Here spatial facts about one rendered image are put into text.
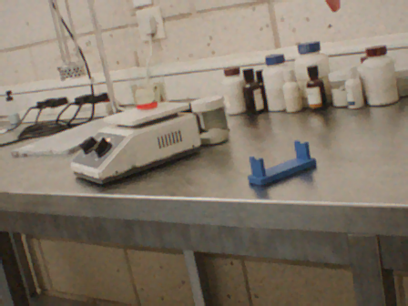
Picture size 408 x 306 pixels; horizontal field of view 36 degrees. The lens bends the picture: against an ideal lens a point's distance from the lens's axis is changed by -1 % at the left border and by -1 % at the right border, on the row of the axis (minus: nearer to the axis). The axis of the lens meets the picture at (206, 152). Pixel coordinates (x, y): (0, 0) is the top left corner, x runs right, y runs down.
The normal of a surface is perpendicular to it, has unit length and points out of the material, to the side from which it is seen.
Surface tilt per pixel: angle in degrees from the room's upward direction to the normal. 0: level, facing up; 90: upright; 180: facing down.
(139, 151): 90
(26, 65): 90
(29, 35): 90
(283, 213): 90
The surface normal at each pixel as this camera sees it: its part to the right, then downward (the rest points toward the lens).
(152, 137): 0.54, 0.09
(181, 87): -0.57, 0.30
